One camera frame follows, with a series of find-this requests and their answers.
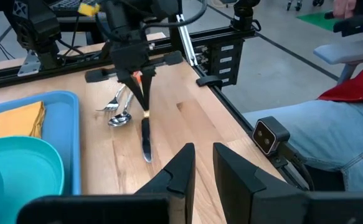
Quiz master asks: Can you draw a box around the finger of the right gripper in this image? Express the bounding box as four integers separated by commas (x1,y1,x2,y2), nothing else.
140,67,157,111
117,70,148,111

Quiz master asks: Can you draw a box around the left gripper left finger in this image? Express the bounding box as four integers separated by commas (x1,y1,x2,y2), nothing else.
136,142,197,224

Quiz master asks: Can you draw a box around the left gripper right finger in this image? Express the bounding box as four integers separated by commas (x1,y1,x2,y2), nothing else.
212,142,308,224

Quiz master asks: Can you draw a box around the fork with orange handle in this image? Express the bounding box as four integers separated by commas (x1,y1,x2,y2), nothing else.
96,83,128,112

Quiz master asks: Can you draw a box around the spoon with orange handle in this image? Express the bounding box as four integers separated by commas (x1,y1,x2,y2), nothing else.
108,72,142,128

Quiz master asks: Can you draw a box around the knife with cream handle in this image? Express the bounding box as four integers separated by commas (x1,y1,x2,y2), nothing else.
140,108,154,164

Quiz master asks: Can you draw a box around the blue plastic tray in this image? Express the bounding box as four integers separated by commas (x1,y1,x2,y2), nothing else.
0,90,82,196

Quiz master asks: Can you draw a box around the yellow cloth napkin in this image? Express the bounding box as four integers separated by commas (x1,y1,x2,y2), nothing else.
0,101,47,142

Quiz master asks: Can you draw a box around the teal plate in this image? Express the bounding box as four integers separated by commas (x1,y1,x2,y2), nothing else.
0,136,65,224

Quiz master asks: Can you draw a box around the backlit keyboard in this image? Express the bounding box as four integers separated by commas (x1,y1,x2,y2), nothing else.
49,0,85,10

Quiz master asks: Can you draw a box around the black box with white labels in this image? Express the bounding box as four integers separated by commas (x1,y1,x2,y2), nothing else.
196,40,243,86

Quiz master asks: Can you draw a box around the person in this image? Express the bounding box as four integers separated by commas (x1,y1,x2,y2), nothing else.
242,57,363,192

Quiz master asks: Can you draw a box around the silver mounting plate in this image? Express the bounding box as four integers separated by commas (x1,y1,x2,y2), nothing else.
17,50,42,77

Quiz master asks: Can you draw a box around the rolling chair base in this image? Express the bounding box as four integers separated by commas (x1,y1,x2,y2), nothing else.
286,0,325,10

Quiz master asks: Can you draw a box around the grey chair armrest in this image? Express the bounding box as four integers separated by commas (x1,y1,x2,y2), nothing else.
313,39,363,85

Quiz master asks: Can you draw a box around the green floor mat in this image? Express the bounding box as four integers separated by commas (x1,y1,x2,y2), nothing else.
296,11,336,32

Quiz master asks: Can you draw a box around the black handheld controller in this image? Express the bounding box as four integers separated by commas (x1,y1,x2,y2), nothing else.
324,0,363,37

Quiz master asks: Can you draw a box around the person's hand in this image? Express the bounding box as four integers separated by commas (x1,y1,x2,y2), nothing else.
332,0,358,19

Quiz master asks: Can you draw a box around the yellow cable tag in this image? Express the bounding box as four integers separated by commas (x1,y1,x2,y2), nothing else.
77,2,101,17

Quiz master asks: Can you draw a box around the black table-level camera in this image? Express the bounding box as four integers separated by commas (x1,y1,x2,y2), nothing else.
252,116,291,156

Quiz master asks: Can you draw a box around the black cylindrical mount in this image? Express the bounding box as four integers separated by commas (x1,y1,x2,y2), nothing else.
230,0,262,32

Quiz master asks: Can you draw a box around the black aluminium table frame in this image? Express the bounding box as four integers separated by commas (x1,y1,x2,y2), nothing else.
0,14,314,191

